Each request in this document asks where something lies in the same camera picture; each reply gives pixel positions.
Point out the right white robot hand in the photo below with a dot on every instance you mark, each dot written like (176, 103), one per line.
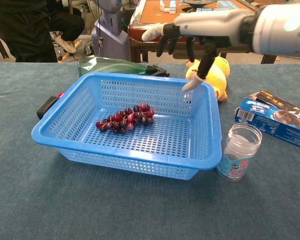
(210, 25)

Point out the silver brown tube pack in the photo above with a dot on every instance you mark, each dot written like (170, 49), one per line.
(270, 100)

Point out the dark red grape bunch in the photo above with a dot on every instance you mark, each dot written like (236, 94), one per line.
(125, 121)

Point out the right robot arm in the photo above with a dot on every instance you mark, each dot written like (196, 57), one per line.
(282, 27)

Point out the blue plastic basket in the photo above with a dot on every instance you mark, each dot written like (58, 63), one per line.
(130, 157)

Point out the stack of blue mahjong tiles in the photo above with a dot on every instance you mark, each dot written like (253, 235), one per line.
(168, 6)

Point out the yellow plush duck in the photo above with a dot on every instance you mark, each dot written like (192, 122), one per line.
(217, 80)

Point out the brown mahjong table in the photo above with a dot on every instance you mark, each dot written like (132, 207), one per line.
(150, 15)

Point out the blue white machine base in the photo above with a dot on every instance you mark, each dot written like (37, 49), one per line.
(110, 40)

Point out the green spray bottle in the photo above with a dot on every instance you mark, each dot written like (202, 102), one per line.
(102, 66)

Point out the blue cookie box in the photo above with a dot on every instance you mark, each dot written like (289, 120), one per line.
(277, 127)

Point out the clear plastic jar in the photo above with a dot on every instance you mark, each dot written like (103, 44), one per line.
(237, 160)

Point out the seated person black trousers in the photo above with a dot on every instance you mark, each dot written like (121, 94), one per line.
(67, 22)

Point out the black stamp with red cap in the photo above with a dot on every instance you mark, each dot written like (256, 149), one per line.
(45, 107)

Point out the standing person in black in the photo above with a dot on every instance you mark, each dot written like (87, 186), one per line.
(22, 30)

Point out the blue table cloth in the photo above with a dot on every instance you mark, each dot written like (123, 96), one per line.
(90, 207)

